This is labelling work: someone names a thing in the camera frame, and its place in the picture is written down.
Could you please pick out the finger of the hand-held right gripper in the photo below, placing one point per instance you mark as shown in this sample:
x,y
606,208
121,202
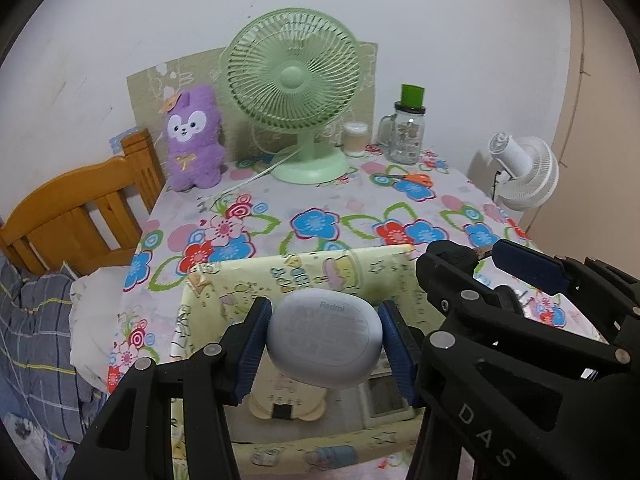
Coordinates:
x,y
475,350
530,265

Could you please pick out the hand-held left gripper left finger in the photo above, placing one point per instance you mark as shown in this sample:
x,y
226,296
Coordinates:
x,y
250,350

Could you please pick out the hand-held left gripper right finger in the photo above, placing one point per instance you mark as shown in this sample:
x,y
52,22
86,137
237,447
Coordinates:
x,y
397,355

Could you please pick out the white printed card box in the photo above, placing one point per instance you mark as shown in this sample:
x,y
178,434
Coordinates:
x,y
385,400

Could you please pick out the pale grey earbuds case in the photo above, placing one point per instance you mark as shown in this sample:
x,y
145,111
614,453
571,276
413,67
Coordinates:
x,y
325,335

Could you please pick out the yellow fabric storage box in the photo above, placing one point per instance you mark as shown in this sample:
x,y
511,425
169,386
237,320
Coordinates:
x,y
310,270

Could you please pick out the white standing fan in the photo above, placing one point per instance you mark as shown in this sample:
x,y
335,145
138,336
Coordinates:
x,y
530,175

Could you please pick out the floral tablecloth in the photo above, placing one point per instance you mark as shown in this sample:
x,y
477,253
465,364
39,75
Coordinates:
x,y
310,225

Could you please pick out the white pillow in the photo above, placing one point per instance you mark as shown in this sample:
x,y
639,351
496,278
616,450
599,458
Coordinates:
x,y
95,320

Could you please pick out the beige door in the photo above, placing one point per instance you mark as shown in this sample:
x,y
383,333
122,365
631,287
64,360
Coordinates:
x,y
600,110

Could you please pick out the glass jar with green lid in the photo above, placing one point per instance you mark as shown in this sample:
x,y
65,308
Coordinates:
x,y
407,135

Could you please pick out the purple plush toy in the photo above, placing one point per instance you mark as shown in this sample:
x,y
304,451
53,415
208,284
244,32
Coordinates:
x,y
192,160

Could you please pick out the cotton swab jar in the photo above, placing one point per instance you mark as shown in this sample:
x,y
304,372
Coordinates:
x,y
356,142

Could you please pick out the plaid bedding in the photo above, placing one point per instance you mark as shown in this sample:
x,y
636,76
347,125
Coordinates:
x,y
35,350

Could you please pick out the wooden bed headboard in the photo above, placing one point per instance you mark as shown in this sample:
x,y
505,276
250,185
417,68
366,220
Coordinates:
x,y
65,200

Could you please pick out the white dark-spotted cloth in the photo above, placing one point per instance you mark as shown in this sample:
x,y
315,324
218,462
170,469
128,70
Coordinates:
x,y
25,435

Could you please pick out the blue patterned paper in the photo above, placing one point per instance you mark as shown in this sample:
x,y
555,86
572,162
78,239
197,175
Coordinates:
x,y
122,141

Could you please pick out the green desk fan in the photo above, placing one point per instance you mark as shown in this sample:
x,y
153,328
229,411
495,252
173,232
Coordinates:
x,y
290,80

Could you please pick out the beige patterned board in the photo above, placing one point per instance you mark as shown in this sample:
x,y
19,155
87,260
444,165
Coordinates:
x,y
145,90

